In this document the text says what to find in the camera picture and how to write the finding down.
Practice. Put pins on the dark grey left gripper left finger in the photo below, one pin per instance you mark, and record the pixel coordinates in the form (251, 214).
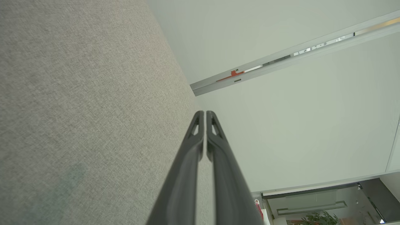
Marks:
(181, 181)

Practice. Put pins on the green potted plant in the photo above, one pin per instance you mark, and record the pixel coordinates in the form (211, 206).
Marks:
(322, 218)

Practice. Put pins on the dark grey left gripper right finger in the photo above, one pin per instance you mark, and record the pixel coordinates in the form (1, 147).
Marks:
(228, 187)

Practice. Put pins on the silver wall panel rail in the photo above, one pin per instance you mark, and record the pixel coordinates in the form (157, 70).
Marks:
(281, 61)

